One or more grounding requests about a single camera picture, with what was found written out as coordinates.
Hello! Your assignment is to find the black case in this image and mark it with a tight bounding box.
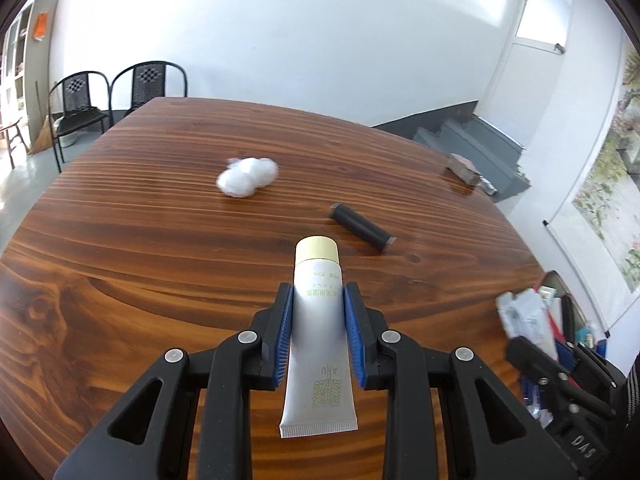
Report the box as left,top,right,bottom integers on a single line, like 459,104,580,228
329,203,396,252

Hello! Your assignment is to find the white plastic bag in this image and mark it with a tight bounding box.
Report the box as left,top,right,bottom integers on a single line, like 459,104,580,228
216,157,279,198

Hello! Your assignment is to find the blue white cream tube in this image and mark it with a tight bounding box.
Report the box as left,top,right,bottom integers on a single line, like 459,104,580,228
496,288,558,420

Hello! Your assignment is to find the red storage box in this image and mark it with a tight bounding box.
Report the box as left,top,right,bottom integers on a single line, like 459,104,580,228
534,271,606,358

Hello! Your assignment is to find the hanging scroll painting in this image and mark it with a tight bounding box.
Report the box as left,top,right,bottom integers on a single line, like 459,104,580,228
549,42,639,332

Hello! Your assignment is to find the foil tray on stairs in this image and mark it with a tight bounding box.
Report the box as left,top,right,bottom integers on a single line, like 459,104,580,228
480,179,497,196

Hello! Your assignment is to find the card deck on table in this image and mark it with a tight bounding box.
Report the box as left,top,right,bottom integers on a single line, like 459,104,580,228
447,154,482,186

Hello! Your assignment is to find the grey staircase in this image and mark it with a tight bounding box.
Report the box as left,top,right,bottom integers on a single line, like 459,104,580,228
376,101,530,203

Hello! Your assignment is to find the straw broom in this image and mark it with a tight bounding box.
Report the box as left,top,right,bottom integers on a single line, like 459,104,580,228
27,81,53,155

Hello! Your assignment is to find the black metal chair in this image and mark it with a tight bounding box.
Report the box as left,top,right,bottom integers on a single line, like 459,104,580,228
108,60,189,124
47,70,113,172

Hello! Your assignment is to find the wooden chair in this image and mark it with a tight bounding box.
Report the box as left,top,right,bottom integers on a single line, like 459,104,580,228
0,118,28,169

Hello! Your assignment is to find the beige storage cabinet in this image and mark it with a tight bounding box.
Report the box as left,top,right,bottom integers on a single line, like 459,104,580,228
1,0,58,148

